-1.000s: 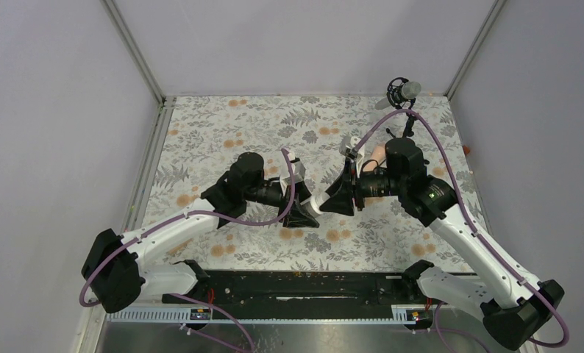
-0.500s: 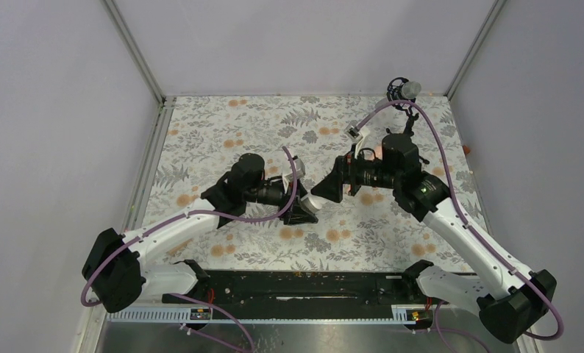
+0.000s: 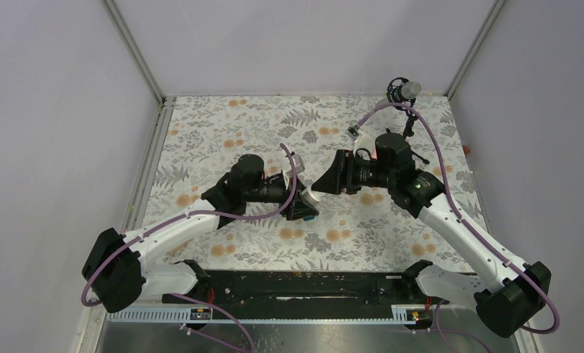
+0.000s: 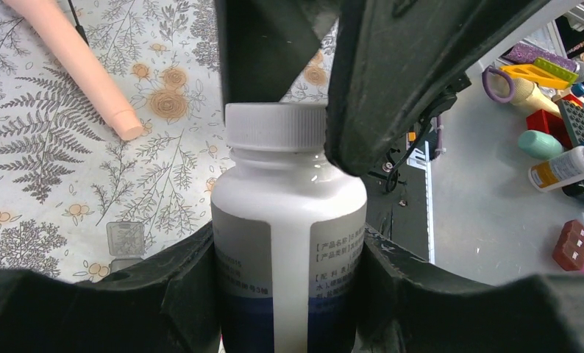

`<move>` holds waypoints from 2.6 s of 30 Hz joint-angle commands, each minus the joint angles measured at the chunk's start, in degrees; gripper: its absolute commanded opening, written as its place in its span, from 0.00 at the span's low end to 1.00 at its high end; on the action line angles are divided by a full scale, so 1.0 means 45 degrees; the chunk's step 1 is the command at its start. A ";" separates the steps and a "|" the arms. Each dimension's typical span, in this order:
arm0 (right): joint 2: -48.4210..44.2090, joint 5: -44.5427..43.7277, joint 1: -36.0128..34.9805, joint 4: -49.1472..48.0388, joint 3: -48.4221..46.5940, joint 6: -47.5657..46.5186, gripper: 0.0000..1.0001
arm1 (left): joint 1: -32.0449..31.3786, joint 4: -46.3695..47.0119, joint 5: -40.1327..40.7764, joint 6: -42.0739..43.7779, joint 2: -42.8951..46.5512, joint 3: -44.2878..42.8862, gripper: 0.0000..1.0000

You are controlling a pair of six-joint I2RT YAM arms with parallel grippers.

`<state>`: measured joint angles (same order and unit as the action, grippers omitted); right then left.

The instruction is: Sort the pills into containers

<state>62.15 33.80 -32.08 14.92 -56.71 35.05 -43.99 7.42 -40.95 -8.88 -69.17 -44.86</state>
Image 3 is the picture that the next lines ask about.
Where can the aluminium frame rail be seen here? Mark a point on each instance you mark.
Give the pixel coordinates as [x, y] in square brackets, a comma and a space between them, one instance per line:
[479, 39]
[125, 34]

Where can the left aluminium frame rail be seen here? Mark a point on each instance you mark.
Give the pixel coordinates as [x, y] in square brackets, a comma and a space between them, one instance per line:
[125, 34]

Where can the microphone on black tripod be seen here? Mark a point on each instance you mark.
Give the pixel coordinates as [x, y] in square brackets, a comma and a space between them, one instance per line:
[403, 92]

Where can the right aluminium frame rail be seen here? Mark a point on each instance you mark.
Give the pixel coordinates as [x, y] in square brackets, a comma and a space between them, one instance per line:
[479, 39]

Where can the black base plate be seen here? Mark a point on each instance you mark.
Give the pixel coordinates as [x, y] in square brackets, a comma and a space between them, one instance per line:
[299, 295]

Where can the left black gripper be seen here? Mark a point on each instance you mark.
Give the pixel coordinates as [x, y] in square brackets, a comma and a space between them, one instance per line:
[298, 209]

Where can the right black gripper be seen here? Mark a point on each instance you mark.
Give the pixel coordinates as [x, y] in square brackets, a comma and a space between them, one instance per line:
[340, 177]

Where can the white pill bottle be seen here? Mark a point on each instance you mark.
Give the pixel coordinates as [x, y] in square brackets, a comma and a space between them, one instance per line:
[311, 196]

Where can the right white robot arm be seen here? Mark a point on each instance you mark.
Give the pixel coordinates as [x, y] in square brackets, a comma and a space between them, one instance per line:
[505, 292]

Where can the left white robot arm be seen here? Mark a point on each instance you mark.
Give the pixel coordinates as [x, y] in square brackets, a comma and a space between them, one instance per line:
[122, 268]

